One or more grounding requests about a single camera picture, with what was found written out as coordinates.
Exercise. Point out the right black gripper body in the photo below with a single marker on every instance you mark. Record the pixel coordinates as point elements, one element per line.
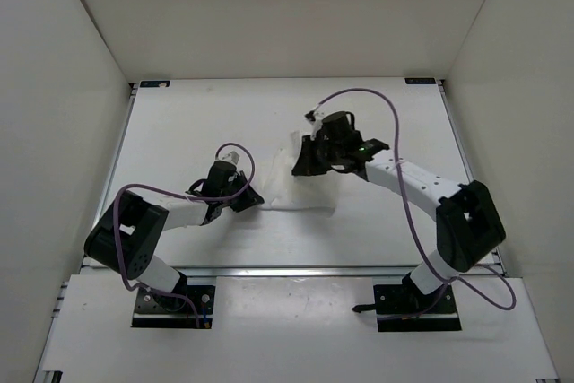
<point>330,152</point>

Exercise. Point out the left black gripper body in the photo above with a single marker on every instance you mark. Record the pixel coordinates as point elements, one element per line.
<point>233,187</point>

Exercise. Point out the white skirt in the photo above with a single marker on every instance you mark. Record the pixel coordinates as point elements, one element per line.
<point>283,192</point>

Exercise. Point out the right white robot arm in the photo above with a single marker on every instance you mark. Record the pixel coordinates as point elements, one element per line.
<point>468,225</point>

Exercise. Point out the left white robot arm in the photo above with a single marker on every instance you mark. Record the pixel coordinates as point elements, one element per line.
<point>126,236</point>

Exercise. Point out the left blue corner sticker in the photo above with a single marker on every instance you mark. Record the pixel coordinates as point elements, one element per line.
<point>154,84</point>

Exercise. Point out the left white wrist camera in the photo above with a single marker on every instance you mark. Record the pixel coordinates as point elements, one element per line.
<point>231,157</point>

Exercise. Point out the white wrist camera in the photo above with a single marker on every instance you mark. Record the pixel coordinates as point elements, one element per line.
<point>315,118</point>
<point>231,157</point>

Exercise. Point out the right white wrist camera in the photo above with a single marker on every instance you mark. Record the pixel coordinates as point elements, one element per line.
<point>315,118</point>

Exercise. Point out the right aluminium table rail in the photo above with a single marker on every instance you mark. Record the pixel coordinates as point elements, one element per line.
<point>466,157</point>

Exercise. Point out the left aluminium table rail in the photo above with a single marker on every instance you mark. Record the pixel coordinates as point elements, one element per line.
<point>103,203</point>

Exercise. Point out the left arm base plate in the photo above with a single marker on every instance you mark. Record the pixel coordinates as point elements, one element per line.
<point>158,312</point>

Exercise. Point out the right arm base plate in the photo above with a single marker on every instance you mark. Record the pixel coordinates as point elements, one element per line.
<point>400,311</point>

